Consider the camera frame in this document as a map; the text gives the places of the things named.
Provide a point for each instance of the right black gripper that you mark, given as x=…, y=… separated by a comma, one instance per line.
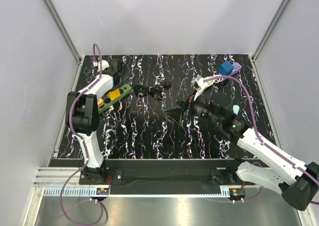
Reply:
x=175, y=113

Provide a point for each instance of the yellow cube adapter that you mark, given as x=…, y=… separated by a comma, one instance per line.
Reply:
x=113, y=95

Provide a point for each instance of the blue cube socket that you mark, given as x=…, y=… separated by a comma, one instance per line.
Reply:
x=226, y=68

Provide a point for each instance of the small yellow plug adapter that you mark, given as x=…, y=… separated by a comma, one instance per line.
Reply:
x=100, y=103

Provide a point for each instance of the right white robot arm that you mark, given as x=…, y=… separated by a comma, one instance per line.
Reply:
x=293, y=179

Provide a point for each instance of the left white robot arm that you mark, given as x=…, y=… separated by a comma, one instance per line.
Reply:
x=82, y=117

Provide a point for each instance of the green power strip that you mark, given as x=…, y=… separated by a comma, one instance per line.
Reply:
x=125, y=90

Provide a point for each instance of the teal triangular power strip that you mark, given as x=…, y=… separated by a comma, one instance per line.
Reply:
x=236, y=109

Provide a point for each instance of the purple power strip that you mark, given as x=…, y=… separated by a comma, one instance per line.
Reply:
x=237, y=68

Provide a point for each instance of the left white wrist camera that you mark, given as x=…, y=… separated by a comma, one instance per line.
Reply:
x=101, y=65

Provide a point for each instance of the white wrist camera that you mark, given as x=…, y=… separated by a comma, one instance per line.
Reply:
x=101, y=65
x=199, y=86

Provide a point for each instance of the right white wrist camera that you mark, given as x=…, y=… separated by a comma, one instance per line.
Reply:
x=199, y=86

